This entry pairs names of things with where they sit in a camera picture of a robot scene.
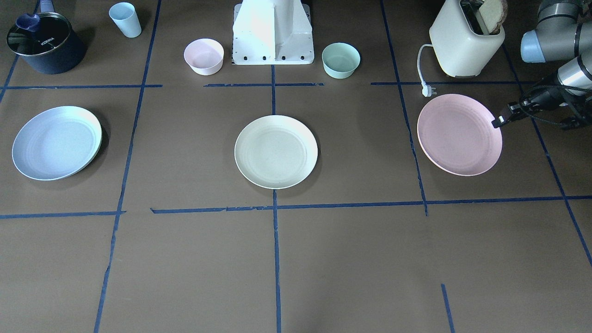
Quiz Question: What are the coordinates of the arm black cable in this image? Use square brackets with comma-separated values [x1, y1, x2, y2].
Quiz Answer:
[520, 76, 592, 128]

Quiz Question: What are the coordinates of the blue plate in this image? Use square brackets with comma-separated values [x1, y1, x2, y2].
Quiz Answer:
[12, 105, 102, 181]

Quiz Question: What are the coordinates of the pink plate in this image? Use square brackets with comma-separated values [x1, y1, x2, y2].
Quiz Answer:
[417, 93, 503, 176]

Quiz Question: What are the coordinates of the pink bowl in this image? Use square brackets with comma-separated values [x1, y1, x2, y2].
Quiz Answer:
[184, 38, 224, 76]

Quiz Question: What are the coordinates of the cream plate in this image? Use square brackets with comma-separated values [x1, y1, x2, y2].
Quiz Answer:
[234, 115, 319, 190]

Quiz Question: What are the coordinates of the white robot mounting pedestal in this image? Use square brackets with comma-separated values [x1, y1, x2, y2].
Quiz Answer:
[231, 0, 315, 65]

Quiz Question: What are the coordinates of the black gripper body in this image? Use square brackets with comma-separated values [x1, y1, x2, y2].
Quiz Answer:
[508, 84, 592, 130]

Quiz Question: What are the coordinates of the dark blue saucepan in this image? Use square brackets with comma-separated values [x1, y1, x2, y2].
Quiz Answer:
[6, 0, 87, 74]

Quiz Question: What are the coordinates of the white power plug cable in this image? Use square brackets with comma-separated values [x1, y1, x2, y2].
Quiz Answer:
[417, 43, 438, 98]

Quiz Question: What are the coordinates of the green bowl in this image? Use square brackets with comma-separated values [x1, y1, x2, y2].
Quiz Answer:
[321, 43, 361, 79]

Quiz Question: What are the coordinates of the bread slice in toaster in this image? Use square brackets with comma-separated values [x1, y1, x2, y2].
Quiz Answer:
[478, 0, 508, 35]

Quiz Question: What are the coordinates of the light blue cup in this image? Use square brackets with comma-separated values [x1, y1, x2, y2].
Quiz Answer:
[109, 2, 142, 38]

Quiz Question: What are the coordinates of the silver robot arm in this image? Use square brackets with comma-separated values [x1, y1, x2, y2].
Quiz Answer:
[491, 0, 592, 130]

